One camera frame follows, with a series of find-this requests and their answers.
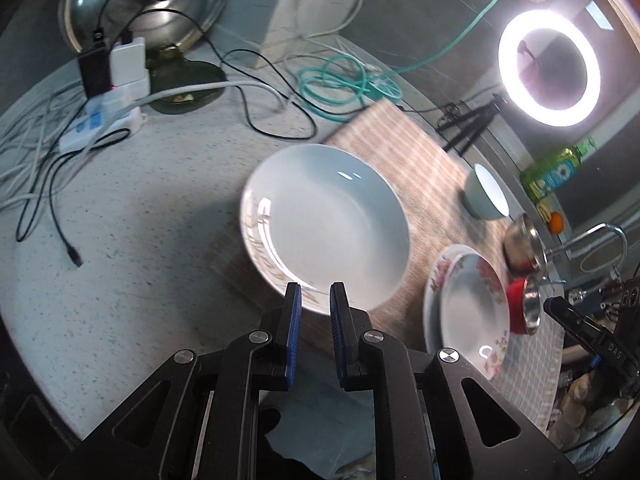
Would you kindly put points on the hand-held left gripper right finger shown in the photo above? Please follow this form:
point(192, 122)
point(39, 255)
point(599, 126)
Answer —
point(337, 335)

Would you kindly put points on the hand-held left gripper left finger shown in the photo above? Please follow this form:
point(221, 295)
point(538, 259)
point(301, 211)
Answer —
point(292, 335)

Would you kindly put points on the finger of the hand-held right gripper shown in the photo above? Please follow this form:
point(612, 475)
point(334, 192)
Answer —
point(570, 317)

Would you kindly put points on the small steel bowl red outside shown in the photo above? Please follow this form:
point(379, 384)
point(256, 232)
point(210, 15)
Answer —
point(520, 305)

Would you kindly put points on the large steel bowl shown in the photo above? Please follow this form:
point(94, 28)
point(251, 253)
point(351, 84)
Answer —
point(522, 245)

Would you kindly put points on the small floral plate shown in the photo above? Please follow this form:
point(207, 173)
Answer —
point(475, 300)

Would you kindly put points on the large floral plate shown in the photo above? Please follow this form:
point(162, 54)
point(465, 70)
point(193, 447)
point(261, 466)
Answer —
point(432, 305)

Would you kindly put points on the white deep plate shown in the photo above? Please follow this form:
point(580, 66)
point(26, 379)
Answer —
point(330, 220)

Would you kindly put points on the chrome faucet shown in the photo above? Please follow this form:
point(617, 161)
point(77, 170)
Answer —
point(580, 245)

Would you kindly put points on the orange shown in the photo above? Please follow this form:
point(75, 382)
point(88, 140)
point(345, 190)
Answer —
point(555, 222)

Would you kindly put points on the green dish soap bottle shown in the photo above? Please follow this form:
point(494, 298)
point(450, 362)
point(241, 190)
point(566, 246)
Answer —
point(555, 172)

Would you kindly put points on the white ceramic bowl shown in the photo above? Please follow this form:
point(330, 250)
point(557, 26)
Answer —
point(487, 190)

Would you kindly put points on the checkered fringed cloth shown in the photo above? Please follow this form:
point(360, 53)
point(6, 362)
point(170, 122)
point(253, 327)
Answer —
point(400, 140)

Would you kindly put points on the black tripod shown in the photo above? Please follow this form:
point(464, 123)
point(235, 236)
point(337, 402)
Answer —
point(472, 125)

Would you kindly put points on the teal spoked wheel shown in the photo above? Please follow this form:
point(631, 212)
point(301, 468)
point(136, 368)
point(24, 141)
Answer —
point(386, 90)

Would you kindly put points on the dark green glass dish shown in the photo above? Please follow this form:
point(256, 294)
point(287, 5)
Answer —
point(190, 75)

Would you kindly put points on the white power strip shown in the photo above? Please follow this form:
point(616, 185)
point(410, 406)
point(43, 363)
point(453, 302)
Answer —
point(100, 125)

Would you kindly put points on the white charger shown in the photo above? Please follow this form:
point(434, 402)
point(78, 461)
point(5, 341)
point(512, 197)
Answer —
point(127, 60)

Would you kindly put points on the black charger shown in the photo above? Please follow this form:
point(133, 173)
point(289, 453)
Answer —
point(96, 67)

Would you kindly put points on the steel pot lid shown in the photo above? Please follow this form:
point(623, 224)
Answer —
point(150, 5)

